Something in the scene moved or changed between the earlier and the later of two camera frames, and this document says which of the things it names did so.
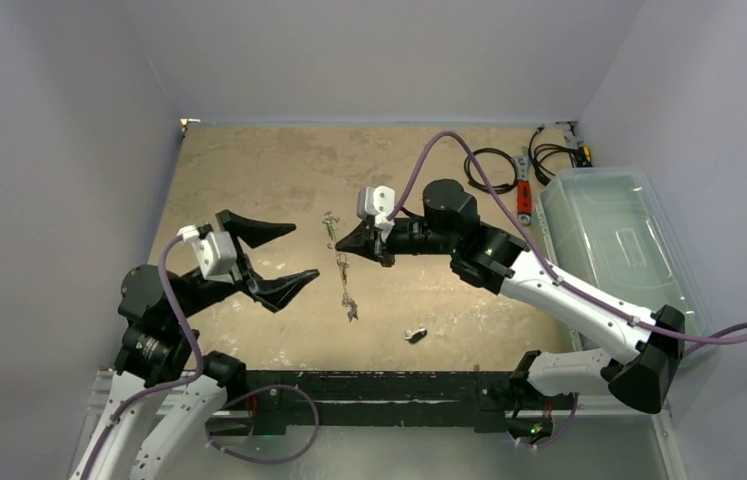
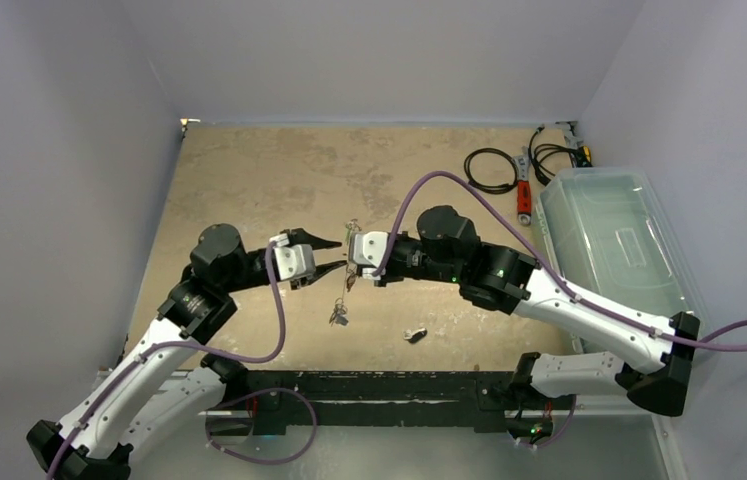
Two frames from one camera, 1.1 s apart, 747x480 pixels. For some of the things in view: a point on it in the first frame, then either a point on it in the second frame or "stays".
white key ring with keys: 348,303 -> 350,273
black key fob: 415,336 stays
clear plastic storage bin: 613,230 stays
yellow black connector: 584,158 stays
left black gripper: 270,291 -> 316,243
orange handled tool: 524,190 stays
